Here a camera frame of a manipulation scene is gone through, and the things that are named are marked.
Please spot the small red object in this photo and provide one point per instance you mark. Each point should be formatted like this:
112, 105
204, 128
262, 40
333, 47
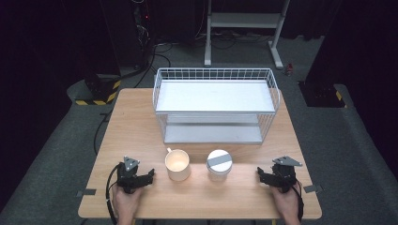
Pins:
289, 69

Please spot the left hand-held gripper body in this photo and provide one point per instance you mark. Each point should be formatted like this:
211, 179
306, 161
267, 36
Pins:
126, 178

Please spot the black base with yellow stripes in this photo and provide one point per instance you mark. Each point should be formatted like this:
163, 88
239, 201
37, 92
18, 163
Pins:
100, 89
322, 95

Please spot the glass jar with white lid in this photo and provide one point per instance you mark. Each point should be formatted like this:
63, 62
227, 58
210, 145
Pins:
219, 161

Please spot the grey tape piece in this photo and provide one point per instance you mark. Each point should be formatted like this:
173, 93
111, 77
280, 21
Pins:
86, 192
313, 188

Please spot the person's left hand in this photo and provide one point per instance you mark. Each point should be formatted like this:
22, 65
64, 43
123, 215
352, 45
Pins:
126, 206

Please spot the white metal stand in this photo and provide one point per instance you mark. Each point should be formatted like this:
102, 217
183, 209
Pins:
244, 20

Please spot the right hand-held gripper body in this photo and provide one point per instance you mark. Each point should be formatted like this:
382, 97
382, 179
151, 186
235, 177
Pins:
284, 176

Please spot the person's right hand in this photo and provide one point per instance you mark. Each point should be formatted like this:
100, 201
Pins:
289, 206

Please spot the white mug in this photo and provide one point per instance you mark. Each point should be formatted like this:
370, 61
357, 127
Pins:
178, 173

